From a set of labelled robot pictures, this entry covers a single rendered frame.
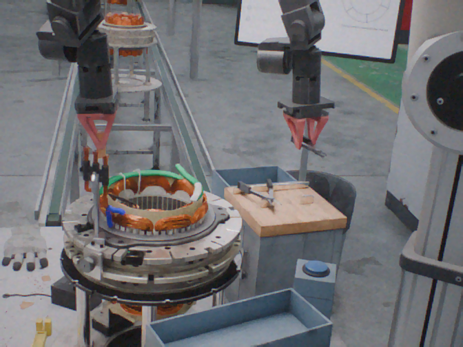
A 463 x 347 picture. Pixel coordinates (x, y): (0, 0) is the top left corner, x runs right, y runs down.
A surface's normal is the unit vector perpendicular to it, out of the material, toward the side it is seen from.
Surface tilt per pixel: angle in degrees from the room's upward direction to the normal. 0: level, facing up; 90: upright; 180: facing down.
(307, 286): 90
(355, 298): 0
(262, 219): 0
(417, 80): 90
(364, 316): 0
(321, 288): 90
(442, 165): 90
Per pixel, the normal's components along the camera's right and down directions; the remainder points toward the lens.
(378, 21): -0.28, 0.21
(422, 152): -0.98, 0.00
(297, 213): 0.07, -0.93
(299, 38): -0.46, 0.43
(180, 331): 0.49, 0.34
